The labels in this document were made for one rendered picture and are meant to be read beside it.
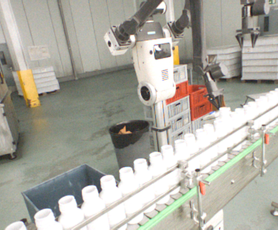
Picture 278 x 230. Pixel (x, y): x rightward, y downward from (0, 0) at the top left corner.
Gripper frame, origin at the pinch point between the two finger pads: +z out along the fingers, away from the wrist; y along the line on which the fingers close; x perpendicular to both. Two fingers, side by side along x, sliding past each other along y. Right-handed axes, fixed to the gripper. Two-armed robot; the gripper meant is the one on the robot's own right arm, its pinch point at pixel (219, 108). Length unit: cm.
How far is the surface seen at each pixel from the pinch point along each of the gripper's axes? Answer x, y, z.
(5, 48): 1078, 211, -477
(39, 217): -15, -98, 3
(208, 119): 1.0, -10.1, 2.7
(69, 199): -15, -91, 2
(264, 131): -25.3, -11.5, 13.3
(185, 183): -19, -56, 15
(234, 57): 325, 607, -71
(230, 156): -14.2, -23.7, 18.3
